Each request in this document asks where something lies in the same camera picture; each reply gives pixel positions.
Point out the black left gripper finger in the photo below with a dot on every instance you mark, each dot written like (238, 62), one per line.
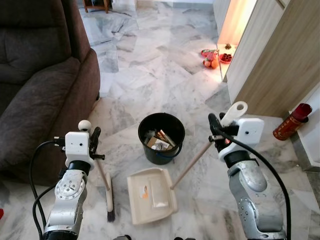
(95, 136)

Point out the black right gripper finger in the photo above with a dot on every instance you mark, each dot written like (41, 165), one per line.
(215, 124)

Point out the small white carton box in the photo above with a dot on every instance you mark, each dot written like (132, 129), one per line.
(156, 144)

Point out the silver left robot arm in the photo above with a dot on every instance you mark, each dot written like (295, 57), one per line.
(67, 200)

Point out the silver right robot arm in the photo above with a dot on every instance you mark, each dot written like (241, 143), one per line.
(255, 195)

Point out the orange fruit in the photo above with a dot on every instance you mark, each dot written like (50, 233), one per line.
(206, 63)
(214, 63)

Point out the black plastic bucket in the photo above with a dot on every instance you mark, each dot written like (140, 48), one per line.
(161, 155)

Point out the red fruit plate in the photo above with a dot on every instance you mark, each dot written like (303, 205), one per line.
(226, 58)

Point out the red cylinder canister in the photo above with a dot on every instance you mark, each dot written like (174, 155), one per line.
(290, 124)

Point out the dark brown fabric sofa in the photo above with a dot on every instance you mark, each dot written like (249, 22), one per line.
(40, 90)

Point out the light wood cabinet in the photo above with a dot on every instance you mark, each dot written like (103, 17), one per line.
(270, 55)

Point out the black robot left foot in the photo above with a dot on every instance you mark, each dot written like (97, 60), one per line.
(121, 238)

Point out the brown wooden stool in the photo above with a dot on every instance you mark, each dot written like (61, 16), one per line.
(96, 5)

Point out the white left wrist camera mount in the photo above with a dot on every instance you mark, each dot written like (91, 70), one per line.
(77, 147)

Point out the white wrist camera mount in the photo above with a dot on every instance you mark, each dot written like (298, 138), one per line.
(247, 135)
(77, 147)

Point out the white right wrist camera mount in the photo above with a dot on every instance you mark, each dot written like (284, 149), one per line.
(247, 135)

